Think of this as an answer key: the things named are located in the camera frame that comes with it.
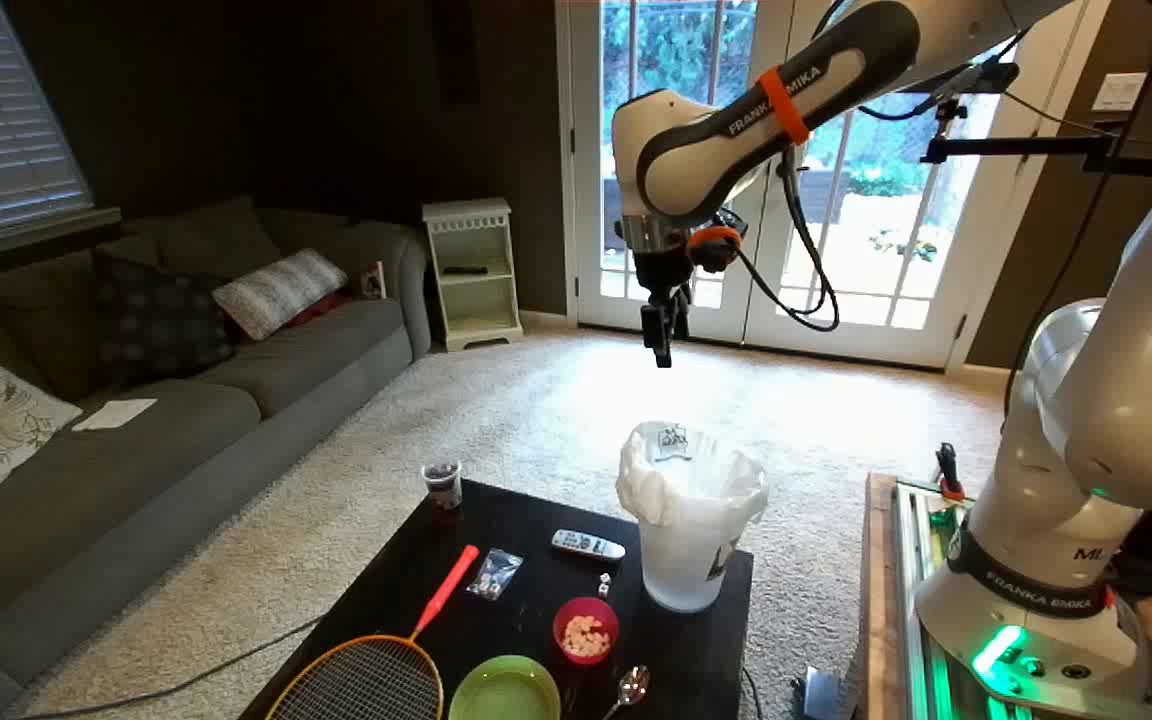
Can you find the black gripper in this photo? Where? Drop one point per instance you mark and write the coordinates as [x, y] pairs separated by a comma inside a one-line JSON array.
[[667, 280]]

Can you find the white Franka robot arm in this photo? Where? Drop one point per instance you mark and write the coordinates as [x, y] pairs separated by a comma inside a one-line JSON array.
[[1136, 402]]

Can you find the white shelf side table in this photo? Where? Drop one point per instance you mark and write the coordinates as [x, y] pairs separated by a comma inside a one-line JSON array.
[[473, 272]]

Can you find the silver grey remote control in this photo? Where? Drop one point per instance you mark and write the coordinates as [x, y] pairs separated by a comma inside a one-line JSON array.
[[590, 547]]

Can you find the translucent white waste bin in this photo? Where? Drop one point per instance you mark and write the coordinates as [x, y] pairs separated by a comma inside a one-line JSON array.
[[686, 576]]

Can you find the small clear plastic bag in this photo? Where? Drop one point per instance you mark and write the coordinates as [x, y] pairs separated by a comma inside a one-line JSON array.
[[493, 573]]

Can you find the red bowl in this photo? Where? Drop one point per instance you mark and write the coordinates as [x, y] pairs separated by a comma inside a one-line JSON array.
[[584, 629]]

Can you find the small red black clamp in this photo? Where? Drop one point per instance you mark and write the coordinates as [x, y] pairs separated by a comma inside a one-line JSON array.
[[951, 470]]

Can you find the black coffee table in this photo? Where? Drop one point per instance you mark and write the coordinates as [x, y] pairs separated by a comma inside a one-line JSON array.
[[521, 624]]

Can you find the silver metal spoon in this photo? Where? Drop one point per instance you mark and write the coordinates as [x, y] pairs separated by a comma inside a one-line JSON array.
[[629, 687]]

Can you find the robot mounting platform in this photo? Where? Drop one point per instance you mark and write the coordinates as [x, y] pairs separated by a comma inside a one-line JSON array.
[[898, 600]]

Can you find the striped white grey pillow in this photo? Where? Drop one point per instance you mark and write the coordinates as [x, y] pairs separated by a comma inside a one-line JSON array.
[[280, 291]]

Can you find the blue grey floor item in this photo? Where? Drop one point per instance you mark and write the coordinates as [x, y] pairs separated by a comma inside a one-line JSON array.
[[817, 693]]

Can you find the grey fabric sofa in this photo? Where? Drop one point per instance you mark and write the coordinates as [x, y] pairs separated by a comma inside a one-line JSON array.
[[201, 441]]

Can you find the dark patterned pillow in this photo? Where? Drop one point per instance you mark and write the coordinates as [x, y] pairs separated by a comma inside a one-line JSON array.
[[156, 322]]

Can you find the white paper sheet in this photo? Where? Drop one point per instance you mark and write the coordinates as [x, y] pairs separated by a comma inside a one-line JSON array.
[[113, 413]]

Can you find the window blinds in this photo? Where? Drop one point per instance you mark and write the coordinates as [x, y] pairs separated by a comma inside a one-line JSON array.
[[2, 121]]

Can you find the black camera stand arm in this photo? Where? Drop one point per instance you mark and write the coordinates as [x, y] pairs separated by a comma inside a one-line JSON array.
[[1059, 151]]

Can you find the white light switch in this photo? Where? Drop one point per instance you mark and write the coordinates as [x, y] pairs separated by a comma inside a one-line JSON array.
[[1116, 90]]

